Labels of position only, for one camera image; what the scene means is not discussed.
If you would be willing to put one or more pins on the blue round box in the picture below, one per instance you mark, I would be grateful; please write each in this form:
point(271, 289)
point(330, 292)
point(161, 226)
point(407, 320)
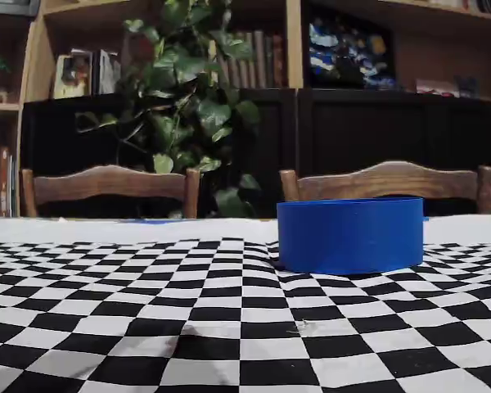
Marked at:
point(352, 237)

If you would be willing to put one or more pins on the small dark blue box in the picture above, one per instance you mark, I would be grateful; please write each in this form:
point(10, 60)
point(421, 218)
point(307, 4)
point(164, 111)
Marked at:
point(468, 87)

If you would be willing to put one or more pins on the dark grey box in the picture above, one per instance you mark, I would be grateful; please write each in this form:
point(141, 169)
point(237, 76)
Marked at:
point(8, 7)

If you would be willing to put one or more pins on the black low cabinet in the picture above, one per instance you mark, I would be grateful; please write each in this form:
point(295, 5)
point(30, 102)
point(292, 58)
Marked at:
point(352, 135)

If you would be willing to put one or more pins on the large leafy green plant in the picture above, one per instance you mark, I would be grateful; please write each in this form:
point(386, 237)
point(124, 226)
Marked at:
point(180, 82)

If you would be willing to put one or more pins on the row of brown books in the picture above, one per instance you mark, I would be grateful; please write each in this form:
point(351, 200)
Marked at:
point(253, 61)

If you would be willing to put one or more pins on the brown wooden chair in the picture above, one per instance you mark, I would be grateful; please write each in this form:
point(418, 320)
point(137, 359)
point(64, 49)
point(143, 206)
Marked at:
point(106, 184)
point(393, 180)

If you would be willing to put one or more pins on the black white checkered mat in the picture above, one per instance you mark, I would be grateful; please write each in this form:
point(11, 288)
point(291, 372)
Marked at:
point(106, 229)

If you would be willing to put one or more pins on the light wooden bookshelf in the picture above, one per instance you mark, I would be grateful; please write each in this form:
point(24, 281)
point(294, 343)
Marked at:
point(294, 49)

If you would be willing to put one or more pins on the starry night painting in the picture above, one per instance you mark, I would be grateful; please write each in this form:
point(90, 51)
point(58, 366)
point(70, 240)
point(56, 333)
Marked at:
point(343, 53)

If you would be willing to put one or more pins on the white book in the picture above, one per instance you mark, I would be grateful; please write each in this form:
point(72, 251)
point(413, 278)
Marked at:
point(106, 71)

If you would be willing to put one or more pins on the illustrated book cover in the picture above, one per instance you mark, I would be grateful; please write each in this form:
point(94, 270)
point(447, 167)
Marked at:
point(71, 75)

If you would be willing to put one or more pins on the red white flat item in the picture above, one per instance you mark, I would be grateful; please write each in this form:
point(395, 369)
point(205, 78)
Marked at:
point(433, 88)

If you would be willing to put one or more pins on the stack of thin books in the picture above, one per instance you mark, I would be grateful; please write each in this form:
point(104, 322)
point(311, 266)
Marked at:
point(4, 184)

